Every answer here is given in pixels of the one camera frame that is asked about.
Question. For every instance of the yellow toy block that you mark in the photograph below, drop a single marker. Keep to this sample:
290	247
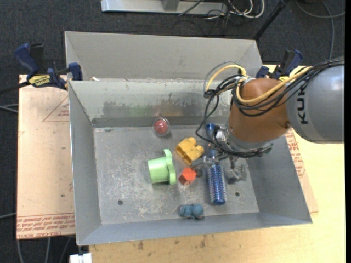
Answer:
189	149

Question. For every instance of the brown cardboard board red print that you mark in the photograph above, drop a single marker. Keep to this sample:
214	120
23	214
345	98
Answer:
41	147

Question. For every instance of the blue toy animal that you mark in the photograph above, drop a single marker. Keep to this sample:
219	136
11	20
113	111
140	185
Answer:
192	211

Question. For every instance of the orange-red small block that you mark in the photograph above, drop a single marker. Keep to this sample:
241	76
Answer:
187	176

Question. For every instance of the red ball in clear dome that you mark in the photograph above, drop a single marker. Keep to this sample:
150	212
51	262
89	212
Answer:
161	126

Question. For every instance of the blue round hair brush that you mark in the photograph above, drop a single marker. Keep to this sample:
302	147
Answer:
216	185

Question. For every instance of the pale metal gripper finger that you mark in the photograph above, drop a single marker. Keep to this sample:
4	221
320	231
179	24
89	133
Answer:
238	174
206	165

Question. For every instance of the green flanged cylinder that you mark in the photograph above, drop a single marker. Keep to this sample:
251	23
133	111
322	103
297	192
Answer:
159	168

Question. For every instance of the grey metal bin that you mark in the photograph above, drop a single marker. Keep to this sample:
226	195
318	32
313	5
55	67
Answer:
123	168

